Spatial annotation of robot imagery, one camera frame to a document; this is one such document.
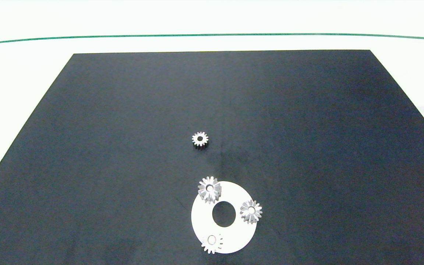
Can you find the large steel gear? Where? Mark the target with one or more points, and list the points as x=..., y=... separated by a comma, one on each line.
x=215, y=189

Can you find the round white plate with pins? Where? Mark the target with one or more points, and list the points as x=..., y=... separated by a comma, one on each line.
x=236, y=237

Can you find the dark mat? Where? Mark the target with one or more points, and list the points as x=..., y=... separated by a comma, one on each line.
x=87, y=147

